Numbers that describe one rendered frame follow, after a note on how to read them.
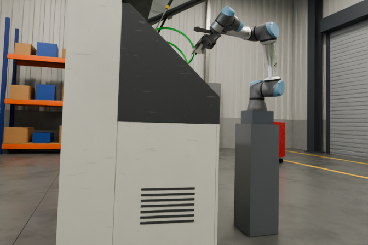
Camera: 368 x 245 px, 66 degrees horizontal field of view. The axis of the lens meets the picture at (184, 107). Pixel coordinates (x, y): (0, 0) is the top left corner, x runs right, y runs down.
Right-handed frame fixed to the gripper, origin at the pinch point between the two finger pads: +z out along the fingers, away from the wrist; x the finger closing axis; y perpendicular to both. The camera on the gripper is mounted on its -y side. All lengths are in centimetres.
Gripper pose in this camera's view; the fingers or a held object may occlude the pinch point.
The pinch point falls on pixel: (193, 52)
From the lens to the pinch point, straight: 187.0
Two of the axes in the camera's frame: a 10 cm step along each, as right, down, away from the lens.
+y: 7.1, 6.8, -1.9
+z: -5.8, 7.2, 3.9
